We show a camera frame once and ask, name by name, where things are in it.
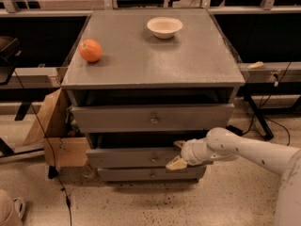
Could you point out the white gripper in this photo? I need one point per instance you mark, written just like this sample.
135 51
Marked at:
189 153

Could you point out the grey drawer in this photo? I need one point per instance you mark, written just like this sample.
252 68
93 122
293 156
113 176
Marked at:
137 150
151 174
151 118

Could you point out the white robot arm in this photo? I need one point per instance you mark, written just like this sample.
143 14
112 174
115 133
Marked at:
221 144

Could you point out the grey bottom drawer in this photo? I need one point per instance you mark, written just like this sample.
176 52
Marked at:
151 174

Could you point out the grey top drawer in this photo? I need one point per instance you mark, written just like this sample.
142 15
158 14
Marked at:
151 118

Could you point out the grey drawer cabinet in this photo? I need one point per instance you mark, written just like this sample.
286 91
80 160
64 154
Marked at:
194 67

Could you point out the black table leg right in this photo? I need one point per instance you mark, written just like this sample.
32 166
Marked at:
268 133

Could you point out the brown cardboard box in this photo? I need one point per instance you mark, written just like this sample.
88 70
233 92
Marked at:
51 130

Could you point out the small yellow foam piece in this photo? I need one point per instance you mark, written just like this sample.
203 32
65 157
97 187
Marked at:
255 65

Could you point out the white paper bowl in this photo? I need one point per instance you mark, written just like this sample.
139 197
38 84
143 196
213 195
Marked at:
164 27

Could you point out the orange fruit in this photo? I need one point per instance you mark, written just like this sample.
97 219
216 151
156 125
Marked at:
90 50

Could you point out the black chair left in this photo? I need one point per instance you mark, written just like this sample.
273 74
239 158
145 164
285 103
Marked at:
10 50

